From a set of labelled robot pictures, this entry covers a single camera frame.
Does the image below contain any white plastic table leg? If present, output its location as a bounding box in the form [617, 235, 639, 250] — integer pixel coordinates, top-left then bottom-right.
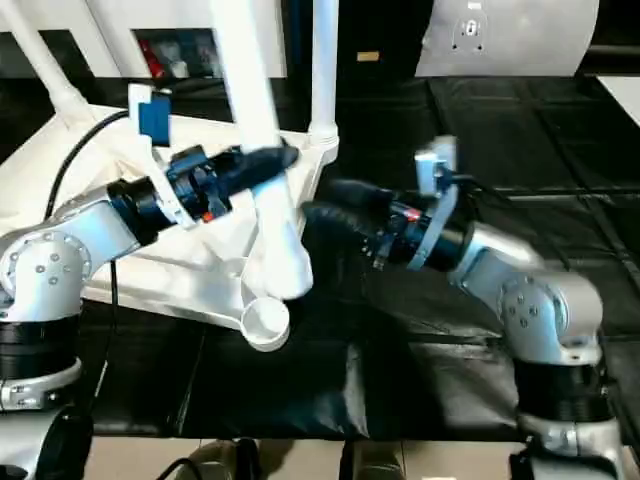
[0, 0, 90, 122]
[206, 0, 315, 302]
[306, 0, 342, 147]

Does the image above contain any white plastic table top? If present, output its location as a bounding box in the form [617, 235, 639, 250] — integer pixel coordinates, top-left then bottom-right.
[0, 101, 342, 355]

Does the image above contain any red bottle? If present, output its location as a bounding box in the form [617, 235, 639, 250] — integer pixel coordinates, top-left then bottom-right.
[138, 38, 167, 80]

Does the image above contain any black padded work mat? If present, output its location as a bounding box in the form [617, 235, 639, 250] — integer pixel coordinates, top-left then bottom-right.
[0, 74, 640, 444]

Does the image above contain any white glass-door cabinet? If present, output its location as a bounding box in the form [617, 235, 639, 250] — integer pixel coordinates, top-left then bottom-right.
[0, 0, 297, 82]

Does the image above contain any black cabinet with gold label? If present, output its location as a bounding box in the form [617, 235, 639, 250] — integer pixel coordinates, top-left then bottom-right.
[286, 0, 442, 80]

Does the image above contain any grey printed cushion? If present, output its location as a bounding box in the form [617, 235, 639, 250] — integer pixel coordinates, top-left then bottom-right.
[413, 0, 602, 80]

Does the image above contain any white flat board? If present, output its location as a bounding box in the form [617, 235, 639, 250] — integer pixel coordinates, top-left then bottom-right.
[593, 74, 640, 127]

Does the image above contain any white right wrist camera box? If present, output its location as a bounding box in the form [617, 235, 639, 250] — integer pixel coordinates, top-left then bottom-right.
[406, 133, 460, 272]

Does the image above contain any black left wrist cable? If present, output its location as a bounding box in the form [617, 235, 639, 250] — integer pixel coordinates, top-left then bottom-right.
[43, 108, 132, 402]

